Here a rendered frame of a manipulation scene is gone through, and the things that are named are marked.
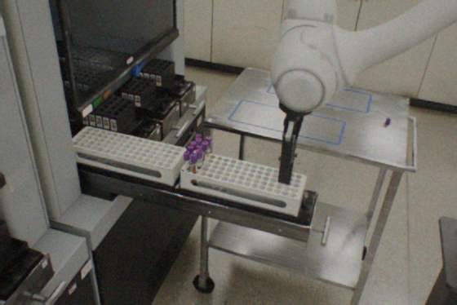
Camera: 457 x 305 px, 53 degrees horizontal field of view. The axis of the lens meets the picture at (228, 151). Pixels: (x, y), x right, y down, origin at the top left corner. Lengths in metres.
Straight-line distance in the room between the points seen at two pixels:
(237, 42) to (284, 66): 2.80
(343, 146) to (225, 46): 2.30
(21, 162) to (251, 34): 2.62
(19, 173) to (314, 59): 0.65
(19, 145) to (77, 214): 0.29
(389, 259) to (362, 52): 1.60
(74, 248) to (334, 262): 0.98
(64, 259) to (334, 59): 0.74
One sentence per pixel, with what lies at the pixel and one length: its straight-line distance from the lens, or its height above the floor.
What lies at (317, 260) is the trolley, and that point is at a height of 0.28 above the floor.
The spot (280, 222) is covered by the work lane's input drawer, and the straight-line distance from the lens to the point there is 1.09.
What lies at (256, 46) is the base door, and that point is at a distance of 3.47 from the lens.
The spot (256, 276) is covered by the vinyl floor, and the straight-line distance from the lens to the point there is 2.03.
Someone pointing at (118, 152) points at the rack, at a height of 0.86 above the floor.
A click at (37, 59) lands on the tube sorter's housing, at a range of 1.02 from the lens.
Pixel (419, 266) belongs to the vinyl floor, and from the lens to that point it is 2.28.
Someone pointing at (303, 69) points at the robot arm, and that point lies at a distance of 0.70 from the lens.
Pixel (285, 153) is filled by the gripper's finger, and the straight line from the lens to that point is 1.00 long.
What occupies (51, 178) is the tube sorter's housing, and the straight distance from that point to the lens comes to 1.14.
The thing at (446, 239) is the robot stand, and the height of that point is 0.70.
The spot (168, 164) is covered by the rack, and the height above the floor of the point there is 0.86.
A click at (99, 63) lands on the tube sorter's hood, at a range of 1.19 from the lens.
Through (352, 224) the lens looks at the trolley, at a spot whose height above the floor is 0.28.
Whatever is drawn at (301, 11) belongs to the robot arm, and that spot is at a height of 1.29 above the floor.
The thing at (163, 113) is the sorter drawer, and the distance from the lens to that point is 1.44.
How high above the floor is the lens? 1.54
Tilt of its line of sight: 35 degrees down
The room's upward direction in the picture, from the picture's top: 4 degrees clockwise
